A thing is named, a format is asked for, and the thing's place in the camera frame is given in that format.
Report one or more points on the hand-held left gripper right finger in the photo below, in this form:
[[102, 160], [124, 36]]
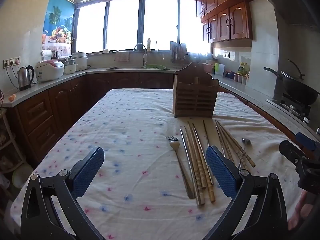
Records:
[[220, 172]]

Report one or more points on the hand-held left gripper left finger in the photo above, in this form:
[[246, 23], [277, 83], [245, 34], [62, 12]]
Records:
[[88, 170]]

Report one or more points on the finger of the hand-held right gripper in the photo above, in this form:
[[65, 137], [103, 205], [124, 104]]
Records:
[[305, 140], [291, 151]]

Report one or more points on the patterned wooden chopstick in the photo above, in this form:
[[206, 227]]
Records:
[[228, 150], [196, 152], [237, 146], [232, 146], [200, 165]]

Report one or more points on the metal spoon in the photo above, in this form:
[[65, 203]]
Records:
[[246, 141]]

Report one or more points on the metal fork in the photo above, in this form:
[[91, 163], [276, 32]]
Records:
[[175, 143]]

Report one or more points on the wooden utensil holder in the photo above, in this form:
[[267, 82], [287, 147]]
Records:
[[193, 97]]

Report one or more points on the person's right hand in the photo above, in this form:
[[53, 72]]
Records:
[[301, 210]]

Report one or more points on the gas stove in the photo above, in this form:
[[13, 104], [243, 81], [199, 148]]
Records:
[[292, 105]]

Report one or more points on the black wok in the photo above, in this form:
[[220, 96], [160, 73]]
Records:
[[297, 87]]

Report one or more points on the white floral tablecloth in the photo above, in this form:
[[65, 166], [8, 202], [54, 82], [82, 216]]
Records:
[[130, 135]]

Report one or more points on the wooden lower kitchen cabinets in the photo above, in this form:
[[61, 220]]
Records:
[[57, 110]]

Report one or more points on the wooden kitchen cabinets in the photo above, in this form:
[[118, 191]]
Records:
[[225, 12], [57, 110]]

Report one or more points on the row of spice jars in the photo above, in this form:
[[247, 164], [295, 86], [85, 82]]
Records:
[[240, 79]]

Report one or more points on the cooking oil bottles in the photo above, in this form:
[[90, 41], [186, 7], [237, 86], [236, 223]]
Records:
[[243, 68]]

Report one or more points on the blue teapot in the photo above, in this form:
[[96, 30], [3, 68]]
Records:
[[229, 75]]

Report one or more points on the small white kitchen appliance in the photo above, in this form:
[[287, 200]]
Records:
[[70, 67]]

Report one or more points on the small orange object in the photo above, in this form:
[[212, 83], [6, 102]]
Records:
[[12, 97]]

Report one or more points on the white and pink rice cooker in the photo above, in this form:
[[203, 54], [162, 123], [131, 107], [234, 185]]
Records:
[[48, 71]]

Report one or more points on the kitchen sink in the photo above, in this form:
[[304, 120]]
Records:
[[125, 68]]

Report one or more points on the steel electric kettle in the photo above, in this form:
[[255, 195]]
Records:
[[24, 78]]

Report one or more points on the pink dish towel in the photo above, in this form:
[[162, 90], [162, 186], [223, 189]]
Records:
[[122, 56]]

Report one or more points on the small white bowl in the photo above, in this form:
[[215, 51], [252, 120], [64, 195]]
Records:
[[106, 51]]

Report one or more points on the paper towel roll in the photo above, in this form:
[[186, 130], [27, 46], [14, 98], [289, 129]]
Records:
[[46, 55]]

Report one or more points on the green colander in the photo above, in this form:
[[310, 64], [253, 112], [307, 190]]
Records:
[[154, 66]]

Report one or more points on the dish rack with cutting boards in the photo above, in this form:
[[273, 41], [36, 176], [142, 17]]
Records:
[[180, 52]]

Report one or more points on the kitchen faucet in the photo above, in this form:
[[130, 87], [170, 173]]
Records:
[[144, 55]]

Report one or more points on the range hood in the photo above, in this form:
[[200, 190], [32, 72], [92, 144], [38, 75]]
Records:
[[292, 2]]

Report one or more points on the yellow detergent bottle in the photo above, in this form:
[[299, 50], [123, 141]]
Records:
[[149, 45]]

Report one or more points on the clear soap bottle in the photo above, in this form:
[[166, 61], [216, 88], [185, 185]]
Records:
[[156, 47]]

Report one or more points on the wooden upper kitchen cabinets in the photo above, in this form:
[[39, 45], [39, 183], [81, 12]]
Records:
[[225, 12]]

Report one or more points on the kitchen window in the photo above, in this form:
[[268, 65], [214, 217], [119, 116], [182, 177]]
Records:
[[125, 22]]

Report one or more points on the wall outlet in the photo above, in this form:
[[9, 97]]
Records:
[[226, 55]]

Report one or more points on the wall socket strip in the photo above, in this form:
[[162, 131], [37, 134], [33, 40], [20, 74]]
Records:
[[11, 62]]

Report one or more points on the tropical fruit wall poster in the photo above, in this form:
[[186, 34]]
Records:
[[58, 22]]

